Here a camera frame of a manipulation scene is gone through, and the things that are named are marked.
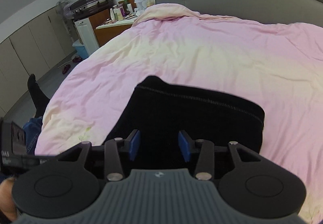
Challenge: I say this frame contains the black pants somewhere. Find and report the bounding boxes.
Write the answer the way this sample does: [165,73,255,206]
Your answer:
[106,76,265,169]

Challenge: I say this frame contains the person's left hand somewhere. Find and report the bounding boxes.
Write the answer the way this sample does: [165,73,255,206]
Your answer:
[0,178,18,222]

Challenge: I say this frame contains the person's leg in jeans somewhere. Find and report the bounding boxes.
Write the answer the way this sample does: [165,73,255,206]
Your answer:
[22,116,43,155]

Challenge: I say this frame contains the black sock foot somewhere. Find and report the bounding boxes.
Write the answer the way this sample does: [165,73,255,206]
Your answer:
[27,74,50,118]

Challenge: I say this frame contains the dark red slippers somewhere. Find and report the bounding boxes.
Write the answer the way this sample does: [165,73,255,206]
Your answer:
[60,55,83,74]

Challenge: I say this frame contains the light blue bin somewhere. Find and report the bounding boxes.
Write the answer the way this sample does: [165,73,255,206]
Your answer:
[72,39,89,60]

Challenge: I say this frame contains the beige built-in wardrobe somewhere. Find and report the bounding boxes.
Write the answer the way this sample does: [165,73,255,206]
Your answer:
[1,7,77,116]

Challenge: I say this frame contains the wooden bedside table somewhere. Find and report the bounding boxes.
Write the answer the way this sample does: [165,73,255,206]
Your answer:
[89,8,136,46]

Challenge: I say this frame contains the pink floral duvet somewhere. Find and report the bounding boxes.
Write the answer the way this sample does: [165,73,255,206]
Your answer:
[35,3,322,223]

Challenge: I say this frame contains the white cabinet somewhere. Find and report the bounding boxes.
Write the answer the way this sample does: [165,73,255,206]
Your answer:
[74,18,100,55]

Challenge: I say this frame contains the dark maroon suitcase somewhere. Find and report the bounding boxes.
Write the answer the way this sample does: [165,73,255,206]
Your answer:
[69,0,114,21]

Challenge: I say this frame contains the standing fan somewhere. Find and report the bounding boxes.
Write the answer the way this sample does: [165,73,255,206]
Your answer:
[55,0,78,43]

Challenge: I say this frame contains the white table lamp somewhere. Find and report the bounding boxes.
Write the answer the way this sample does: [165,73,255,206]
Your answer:
[134,0,145,11]

